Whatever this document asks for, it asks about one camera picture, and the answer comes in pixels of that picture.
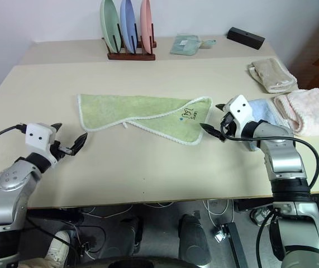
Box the green towel with white trim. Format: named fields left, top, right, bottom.
left=77, top=93, right=214, bottom=147

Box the small dark rounded foot shape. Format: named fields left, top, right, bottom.
left=119, top=216, right=144, bottom=253

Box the dark rounded robot body edge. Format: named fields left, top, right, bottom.
left=74, top=256, right=206, bottom=268

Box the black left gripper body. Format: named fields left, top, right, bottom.
left=48, top=140, right=65, bottom=162

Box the pink folded towel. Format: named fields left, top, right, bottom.
left=273, top=87, right=319, bottom=137

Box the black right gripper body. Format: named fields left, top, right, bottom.
left=220, top=111, right=243, bottom=138

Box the grey robot torso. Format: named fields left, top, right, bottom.
left=279, top=245, right=319, bottom=268

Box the pink plate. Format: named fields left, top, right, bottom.
left=140, top=0, right=153, bottom=54

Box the light blue folded towel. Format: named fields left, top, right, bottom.
left=245, top=99, right=292, bottom=152

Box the beige trouser leg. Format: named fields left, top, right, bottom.
left=15, top=256, right=54, bottom=268

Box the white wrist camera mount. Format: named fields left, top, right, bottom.
left=24, top=122, right=59, bottom=170
left=227, top=94, right=257, bottom=135

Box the blue plate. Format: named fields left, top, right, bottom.
left=119, top=0, right=138, bottom=54

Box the brown wooden plate rack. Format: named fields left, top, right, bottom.
left=101, top=23, right=158, bottom=61

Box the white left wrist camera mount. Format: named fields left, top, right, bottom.
left=24, top=122, right=59, bottom=170

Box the black metal table leg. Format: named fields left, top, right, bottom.
left=221, top=222, right=250, bottom=268

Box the white sneaker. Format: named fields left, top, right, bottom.
left=45, top=229, right=72, bottom=262

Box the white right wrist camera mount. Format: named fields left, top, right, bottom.
left=227, top=94, right=257, bottom=135

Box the black cable at right shoulder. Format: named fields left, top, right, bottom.
left=255, top=207, right=282, bottom=262

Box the black rectangular box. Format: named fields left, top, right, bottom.
left=226, top=26, right=266, bottom=51

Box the beige folded towel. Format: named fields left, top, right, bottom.
left=246, top=57, right=298, bottom=94

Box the white cable under table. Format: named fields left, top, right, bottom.
left=203, top=198, right=231, bottom=244
left=80, top=203, right=134, bottom=219

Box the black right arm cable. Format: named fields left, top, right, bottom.
left=220, top=122, right=319, bottom=194

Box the large dark rounded foot shape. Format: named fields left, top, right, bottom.
left=178, top=214, right=212, bottom=265

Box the green plate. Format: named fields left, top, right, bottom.
left=99, top=0, right=121, bottom=54

